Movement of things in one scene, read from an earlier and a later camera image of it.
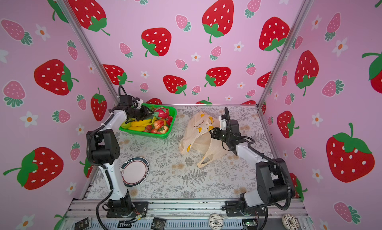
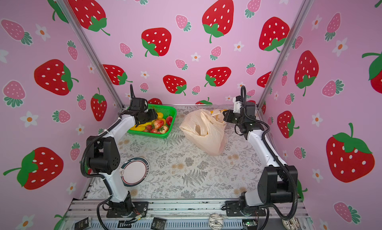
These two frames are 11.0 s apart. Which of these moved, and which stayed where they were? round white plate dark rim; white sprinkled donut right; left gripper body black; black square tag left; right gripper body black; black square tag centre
Moved: right gripper body black; left gripper body black
Stayed: black square tag left; black square tag centre; white sprinkled donut right; round white plate dark rim
